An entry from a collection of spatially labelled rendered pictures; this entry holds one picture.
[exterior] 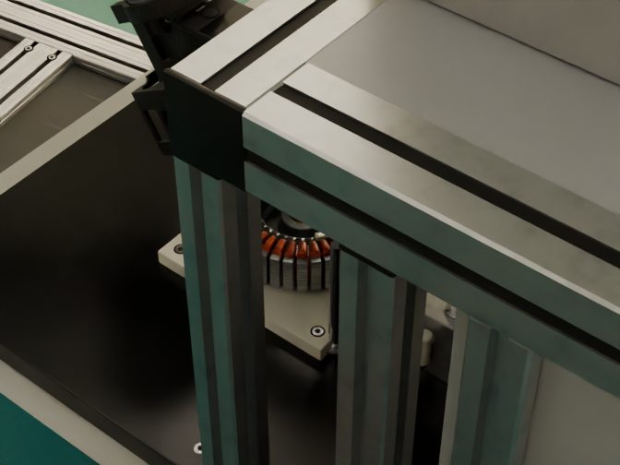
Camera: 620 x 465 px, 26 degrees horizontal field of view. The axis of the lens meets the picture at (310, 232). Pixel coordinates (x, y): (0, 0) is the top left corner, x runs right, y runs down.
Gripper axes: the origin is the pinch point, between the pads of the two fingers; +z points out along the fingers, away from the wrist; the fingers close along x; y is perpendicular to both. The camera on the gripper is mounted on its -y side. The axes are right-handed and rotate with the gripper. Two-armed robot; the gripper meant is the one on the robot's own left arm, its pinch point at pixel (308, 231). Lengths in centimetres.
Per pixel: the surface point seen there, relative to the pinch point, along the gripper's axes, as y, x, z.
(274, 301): -0.9, 6.0, 1.9
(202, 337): -14.5, 20.3, -6.9
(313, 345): -4.9, 7.4, 4.2
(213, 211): -20.9, 20.3, -14.9
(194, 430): -2.5, 17.1, 4.1
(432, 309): -12.5, 3.1, 3.8
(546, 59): -35.1, 10.8, -16.7
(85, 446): 3.8, 21.4, 3.0
